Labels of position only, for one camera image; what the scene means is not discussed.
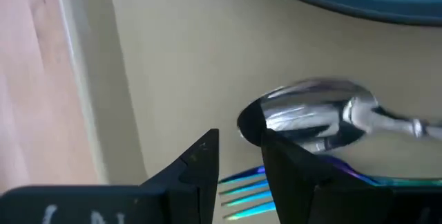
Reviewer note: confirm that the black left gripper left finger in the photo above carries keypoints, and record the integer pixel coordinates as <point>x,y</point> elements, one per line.
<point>193,182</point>

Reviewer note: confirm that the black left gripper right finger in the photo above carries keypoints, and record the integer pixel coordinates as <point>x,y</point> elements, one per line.
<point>293,182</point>

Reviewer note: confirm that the iridescent metal fork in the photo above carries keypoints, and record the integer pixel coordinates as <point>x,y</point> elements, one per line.
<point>245,196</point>

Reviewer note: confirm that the beige plastic tray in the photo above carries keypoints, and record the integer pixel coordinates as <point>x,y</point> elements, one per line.
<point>190,61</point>

